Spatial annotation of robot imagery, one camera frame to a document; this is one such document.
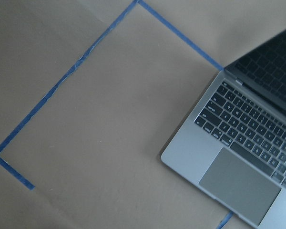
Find grey laptop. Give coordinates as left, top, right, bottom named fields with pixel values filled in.
left=161, top=29, right=286, bottom=229

